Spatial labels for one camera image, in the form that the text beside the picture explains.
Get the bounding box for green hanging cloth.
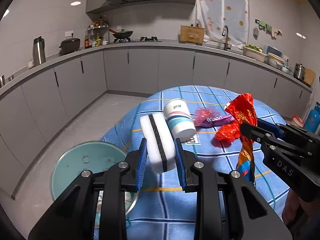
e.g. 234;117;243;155
255;19;273;32

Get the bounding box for blue plaid tablecloth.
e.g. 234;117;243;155
100;85;298;240

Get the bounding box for person's right hand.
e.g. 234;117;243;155
282;191;304;227

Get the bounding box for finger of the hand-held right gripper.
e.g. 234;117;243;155
256;118;284;139
240;122;278;150

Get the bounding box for black kitchen faucet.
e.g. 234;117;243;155
222;25;232;51

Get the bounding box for grey kitchen counter cabinets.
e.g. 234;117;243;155
0;41;313;200

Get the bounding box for brown wooden board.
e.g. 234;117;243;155
303;68;316;86

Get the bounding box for white pot with colander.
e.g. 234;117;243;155
267;53;287;68

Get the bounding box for beige plastic basin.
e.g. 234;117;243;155
242;46;268;62

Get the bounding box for red snack wrapper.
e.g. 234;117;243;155
224;93;258;188

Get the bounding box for steel stock pot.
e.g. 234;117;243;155
294;63;305;80

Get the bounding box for black rice cooker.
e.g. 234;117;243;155
59;38;81;55

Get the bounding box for black wok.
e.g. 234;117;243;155
109;29;133;40

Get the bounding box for purple snack wrapper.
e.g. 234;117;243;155
200;115;234;128

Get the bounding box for wooden knife block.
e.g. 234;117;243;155
180;25;205;44

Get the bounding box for white sponge black stripe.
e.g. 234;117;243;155
139;113;177;173

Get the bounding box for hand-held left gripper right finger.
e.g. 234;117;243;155
174;138;293;240

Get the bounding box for red white plastic bag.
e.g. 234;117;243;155
291;115;304;128

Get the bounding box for steel thermos jug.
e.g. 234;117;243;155
33;37;46;65

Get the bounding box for white paper cup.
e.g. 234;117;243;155
164;98;197;142

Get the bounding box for blue gas cylinder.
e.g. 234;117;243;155
306;102;320;133

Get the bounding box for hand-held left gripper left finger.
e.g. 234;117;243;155
28;137;148;240

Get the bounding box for white printed tag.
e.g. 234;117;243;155
185;135;201;145

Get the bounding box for printed window curtain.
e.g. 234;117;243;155
196;0;249;49

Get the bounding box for beige hanging cloth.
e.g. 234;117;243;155
271;26;283;39

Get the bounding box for metal spice rack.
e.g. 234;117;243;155
87;16;109;30

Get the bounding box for teal plastic bin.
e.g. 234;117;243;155
50;141;139;228

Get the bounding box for black gas stove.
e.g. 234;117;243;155
107;37;162;44

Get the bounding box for pink plastic bag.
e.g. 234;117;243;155
194;107;213;127

